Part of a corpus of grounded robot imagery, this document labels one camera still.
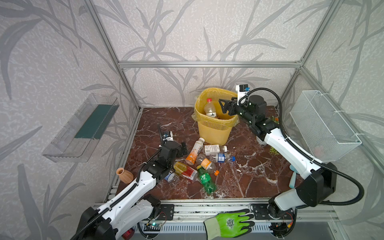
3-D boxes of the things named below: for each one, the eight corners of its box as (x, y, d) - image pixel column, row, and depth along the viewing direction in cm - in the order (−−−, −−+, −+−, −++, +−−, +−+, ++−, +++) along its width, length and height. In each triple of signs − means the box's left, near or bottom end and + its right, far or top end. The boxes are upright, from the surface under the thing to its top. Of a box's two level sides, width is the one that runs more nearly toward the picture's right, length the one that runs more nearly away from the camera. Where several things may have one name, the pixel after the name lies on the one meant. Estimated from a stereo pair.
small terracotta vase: (124, 184, 86) (114, 176, 75) (127, 176, 89) (117, 167, 78) (133, 184, 86) (124, 176, 75) (135, 176, 89) (127, 167, 78)
